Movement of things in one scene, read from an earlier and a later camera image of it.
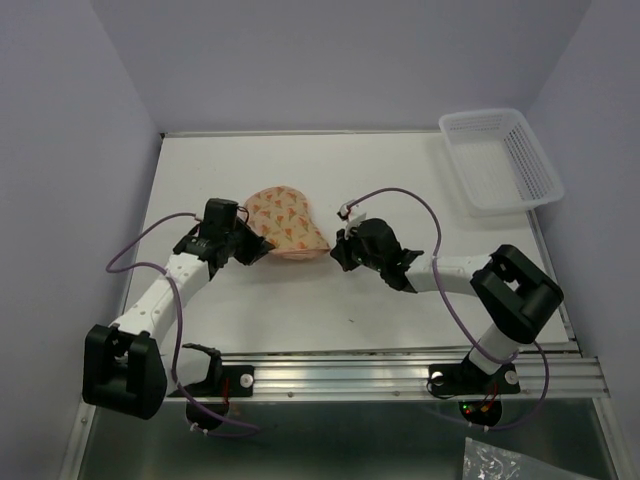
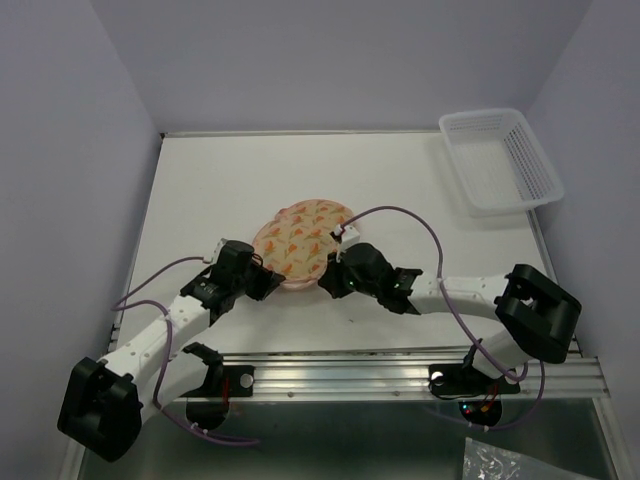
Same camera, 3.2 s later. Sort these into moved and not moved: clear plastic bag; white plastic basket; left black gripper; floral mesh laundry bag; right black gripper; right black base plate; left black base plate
Moved: floral mesh laundry bag; left black gripper; right black gripper
Not moved: clear plastic bag; left black base plate; white plastic basket; right black base plate
